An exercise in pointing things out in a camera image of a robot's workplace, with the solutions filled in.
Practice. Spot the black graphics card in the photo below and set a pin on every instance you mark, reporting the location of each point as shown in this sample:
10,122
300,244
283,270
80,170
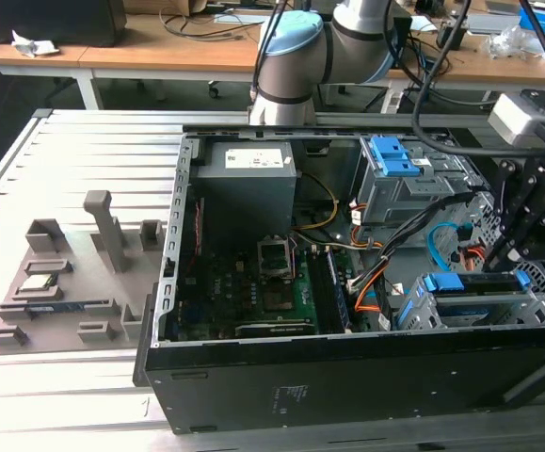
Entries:
274,327

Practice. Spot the wooden desk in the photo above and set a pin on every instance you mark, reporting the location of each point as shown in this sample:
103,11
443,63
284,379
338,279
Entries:
135,56

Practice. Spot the tall black box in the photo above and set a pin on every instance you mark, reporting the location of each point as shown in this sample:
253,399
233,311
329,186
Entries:
401,30

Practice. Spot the large black box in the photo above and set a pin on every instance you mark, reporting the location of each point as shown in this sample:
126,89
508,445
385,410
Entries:
51,21

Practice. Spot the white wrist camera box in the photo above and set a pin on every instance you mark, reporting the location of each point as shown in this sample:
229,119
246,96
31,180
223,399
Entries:
517,120

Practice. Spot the black open PC case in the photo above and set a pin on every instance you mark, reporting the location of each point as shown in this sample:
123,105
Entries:
347,381

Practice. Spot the grey disk bay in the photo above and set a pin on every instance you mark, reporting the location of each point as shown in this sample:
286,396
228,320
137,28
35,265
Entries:
413,306

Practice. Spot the blue disk carrier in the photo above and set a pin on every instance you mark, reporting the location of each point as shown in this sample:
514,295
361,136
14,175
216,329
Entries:
387,147
404,167

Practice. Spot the black RAM slot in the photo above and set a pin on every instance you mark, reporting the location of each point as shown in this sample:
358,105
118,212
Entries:
318,292

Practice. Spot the grey-brown parts rack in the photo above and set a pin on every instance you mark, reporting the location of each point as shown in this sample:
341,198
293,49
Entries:
93,287

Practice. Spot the CPU socket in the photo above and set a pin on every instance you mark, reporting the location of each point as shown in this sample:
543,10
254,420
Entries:
274,259

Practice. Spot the RAM stick blue label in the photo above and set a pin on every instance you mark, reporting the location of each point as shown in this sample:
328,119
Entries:
55,307

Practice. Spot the hard disk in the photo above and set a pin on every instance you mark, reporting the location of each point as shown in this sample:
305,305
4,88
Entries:
446,282

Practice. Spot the green motherboard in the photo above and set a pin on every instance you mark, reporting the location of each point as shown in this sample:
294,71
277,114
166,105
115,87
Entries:
234,296

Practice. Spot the clear plastic bag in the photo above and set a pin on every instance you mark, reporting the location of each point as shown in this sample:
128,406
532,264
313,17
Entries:
512,44

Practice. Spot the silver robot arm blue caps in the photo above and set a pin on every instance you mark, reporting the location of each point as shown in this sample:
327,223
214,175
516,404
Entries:
309,61

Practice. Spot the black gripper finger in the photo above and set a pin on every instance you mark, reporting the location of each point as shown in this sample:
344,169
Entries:
511,202
538,212

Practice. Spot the installed RAM stick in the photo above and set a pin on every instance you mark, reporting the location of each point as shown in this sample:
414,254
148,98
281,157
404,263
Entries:
340,296

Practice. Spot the crumpled white paper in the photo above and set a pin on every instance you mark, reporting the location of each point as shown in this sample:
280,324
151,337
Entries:
34,44

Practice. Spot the flat grey device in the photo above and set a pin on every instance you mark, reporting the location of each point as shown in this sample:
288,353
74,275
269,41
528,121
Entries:
493,23

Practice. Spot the small black box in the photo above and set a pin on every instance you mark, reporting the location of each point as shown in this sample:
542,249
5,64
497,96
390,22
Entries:
461,38

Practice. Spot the white power strip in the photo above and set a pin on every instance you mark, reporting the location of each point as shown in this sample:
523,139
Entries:
392,101

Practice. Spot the grey disk bay cage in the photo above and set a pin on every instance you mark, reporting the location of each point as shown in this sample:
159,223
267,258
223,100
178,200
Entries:
394,198

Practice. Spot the grey power supply unit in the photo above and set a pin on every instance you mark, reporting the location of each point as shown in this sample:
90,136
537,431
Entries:
248,198

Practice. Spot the silver CPU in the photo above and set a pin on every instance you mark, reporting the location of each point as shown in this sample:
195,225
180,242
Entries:
39,281

